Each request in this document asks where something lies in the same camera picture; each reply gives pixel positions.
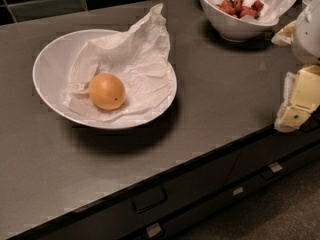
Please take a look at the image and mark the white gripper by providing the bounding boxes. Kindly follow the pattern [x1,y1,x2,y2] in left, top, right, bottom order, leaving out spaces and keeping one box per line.
[271,0,320,133]

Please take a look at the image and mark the orange fruit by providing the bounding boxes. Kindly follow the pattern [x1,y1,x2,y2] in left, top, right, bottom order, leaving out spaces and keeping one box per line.
[88,73,126,111]

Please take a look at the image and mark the white bowl with strawberries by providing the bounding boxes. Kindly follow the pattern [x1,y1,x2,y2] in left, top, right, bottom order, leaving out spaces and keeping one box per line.
[200,0,279,42]

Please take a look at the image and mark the large white bowl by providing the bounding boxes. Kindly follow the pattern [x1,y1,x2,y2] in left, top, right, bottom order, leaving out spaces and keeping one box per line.
[33,29,177,130]

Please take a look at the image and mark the red strawberries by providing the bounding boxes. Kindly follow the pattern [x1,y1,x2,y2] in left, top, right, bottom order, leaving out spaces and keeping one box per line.
[217,0,264,19]

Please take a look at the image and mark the white paper napkin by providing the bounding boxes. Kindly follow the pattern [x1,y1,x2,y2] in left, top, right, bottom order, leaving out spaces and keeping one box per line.
[63,4,175,122]

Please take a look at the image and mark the black lower drawer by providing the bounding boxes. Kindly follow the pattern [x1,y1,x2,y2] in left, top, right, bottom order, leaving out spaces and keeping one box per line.
[119,142,320,240]

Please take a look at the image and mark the black drawer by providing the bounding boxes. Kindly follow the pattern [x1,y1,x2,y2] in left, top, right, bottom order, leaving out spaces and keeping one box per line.
[119,142,320,240]
[9,119,320,240]

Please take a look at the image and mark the black upper drawer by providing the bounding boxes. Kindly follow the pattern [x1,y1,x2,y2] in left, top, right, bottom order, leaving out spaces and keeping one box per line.
[9,119,320,240]

